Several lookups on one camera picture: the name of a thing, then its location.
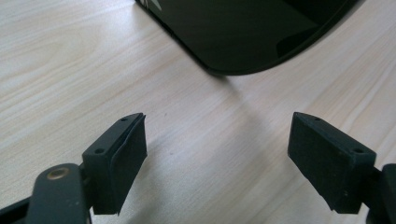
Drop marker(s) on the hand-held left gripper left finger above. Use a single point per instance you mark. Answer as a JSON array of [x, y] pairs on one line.
[[124, 161]]

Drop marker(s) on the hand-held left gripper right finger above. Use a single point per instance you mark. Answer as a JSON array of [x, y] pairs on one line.
[[327, 168]]

